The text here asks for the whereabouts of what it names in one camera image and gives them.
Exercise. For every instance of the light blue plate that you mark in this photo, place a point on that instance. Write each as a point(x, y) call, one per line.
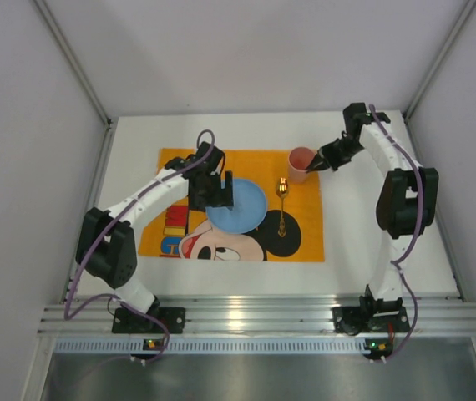
point(247, 213)

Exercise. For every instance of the orange Mickey Mouse placemat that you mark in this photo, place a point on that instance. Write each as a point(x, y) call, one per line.
point(165, 235)

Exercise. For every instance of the blue metal fork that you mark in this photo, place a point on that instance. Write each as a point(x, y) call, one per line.
point(187, 223)

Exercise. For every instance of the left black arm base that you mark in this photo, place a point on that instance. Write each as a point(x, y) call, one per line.
point(127, 322)

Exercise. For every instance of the perforated cable duct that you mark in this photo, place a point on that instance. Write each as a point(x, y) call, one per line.
point(216, 346)

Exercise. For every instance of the aluminium mounting rail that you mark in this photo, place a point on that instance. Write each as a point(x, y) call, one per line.
point(289, 314)

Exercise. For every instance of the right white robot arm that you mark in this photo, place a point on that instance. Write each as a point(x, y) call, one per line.
point(405, 207)

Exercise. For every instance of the pink plastic cup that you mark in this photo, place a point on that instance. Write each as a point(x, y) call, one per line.
point(298, 160)

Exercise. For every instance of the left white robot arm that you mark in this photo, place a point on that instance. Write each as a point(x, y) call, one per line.
point(109, 239)

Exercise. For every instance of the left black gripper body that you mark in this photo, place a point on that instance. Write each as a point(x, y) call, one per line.
point(211, 200)

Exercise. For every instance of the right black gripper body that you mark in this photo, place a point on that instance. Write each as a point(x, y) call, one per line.
point(330, 156)

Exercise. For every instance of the gold ornate spoon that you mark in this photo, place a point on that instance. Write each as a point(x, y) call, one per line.
point(282, 190)

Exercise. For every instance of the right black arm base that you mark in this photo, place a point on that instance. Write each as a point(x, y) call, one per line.
point(353, 321)

